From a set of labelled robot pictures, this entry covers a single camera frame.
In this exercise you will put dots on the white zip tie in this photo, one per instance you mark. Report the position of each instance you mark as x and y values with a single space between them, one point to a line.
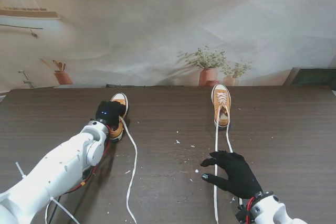
64 210
20 171

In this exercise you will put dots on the black right wrist box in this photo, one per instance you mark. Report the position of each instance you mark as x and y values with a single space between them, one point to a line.
241 214

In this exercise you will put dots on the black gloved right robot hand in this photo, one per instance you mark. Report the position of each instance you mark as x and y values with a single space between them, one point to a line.
236 174

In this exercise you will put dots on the printed kitchen backdrop cloth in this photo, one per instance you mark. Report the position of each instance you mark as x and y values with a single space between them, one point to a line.
157 24

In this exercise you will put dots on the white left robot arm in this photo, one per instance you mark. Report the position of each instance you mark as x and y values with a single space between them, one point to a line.
52 171

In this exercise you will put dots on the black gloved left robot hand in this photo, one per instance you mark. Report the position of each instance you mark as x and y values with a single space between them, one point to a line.
110 112

